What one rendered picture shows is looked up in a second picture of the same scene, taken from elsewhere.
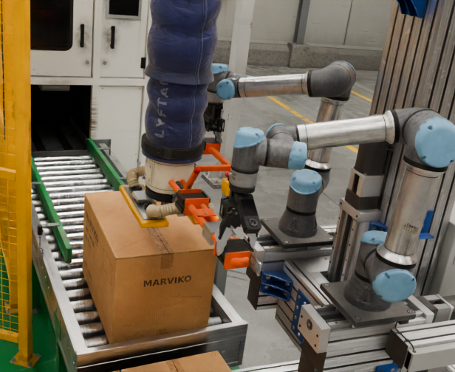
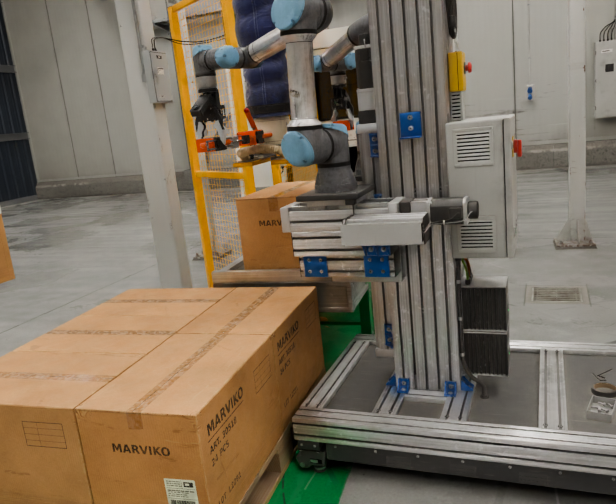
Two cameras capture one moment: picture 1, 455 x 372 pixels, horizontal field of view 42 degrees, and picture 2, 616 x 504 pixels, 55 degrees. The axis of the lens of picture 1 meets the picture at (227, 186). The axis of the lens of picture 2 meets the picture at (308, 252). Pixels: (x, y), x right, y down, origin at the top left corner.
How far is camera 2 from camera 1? 205 cm
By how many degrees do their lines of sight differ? 45
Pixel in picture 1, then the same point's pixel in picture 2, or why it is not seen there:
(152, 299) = (268, 238)
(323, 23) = not seen: outside the picture
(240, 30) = (571, 76)
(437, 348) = (370, 223)
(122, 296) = (245, 232)
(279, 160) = (211, 60)
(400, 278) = (291, 138)
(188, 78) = not seen: hidden behind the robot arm
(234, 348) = (341, 292)
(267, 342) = not seen: hidden behind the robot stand
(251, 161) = (198, 66)
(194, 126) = (267, 86)
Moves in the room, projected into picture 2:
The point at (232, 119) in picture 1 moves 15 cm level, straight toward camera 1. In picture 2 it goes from (575, 174) to (568, 176)
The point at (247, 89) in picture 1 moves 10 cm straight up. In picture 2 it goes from (325, 57) to (323, 33)
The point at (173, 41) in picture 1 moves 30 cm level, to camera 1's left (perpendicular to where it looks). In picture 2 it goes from (239, 23) to (199, 34)
